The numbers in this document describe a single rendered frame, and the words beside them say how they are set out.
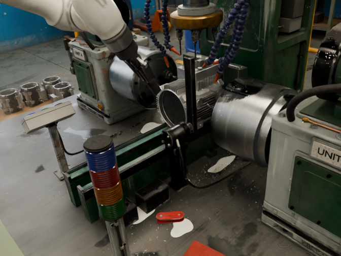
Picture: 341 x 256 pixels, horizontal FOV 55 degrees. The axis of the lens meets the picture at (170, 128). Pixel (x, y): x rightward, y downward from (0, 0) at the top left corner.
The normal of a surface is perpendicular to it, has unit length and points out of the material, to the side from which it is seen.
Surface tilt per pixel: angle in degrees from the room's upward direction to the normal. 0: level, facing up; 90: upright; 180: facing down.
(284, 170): 90
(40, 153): 0
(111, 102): 90
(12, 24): 90
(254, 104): 39
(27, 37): 90
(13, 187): 0
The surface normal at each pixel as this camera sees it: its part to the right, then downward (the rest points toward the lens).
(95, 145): -0.07, -0.86
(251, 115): -0.63, -0.25
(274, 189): -0.75, 0.37
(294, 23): 0.65, 0.34
